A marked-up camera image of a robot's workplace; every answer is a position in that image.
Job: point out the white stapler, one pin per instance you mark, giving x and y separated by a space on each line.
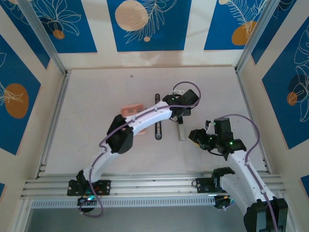
181 134

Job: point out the black stapler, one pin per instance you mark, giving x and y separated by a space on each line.
158 134

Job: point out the pink plastic tray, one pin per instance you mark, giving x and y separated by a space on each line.
125 108

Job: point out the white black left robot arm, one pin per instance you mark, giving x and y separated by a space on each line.
149 116

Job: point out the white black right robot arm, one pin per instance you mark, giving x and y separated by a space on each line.
241 169

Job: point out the black controller board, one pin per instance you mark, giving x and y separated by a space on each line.
87 199
223 203

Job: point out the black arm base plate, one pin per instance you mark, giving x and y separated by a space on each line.
202 184
105 187

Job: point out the aluminium table edge rail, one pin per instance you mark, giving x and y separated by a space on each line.
56 116
243 91

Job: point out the aluminium mounting rail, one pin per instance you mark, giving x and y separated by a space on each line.
149 183

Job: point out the aluminium frame post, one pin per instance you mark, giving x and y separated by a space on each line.
47 42
255 36

